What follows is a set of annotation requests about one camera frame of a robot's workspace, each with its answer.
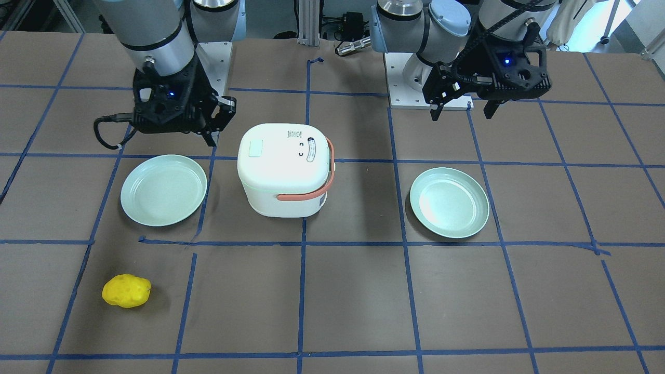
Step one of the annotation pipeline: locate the white rice cooker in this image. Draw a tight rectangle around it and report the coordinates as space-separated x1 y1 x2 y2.
237 123 335 218

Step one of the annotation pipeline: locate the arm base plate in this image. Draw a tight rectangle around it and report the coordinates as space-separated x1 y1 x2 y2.
196 41 233 97
383 52 474 111

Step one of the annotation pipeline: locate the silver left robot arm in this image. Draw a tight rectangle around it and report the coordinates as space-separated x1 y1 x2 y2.
370 1 555 121

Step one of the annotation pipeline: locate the silver metal cylinder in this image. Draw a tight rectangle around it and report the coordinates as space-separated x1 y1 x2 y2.
335 36 372 57

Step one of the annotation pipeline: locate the light green plate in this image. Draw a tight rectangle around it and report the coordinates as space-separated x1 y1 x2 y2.
119 154 207 227
409 167 490 239

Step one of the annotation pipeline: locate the person in beige clothes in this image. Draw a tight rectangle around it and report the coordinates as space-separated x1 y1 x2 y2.
546 1 594 50

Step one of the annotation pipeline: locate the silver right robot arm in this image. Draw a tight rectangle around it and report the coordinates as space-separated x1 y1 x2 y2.
93 1 246 150

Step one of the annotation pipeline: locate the black drag chain cable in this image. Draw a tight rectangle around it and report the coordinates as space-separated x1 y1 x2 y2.
451 0 543 71

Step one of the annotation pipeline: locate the yellow toy potato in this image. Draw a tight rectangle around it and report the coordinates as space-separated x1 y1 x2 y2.
101 274 152 309

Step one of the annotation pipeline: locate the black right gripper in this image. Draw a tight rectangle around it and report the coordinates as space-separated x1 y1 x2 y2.
131 56 236 148

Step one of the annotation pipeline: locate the aluminium frame post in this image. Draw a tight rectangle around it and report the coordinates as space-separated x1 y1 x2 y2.
295 0 321 49

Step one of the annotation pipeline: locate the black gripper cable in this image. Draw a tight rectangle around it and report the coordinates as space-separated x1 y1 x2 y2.
93 113 137 151

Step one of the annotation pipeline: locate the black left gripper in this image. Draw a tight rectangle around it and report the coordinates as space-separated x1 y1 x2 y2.
422 39 552 121

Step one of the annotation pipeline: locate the black power adapter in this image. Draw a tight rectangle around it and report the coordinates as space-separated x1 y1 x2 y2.
340 12 364 41

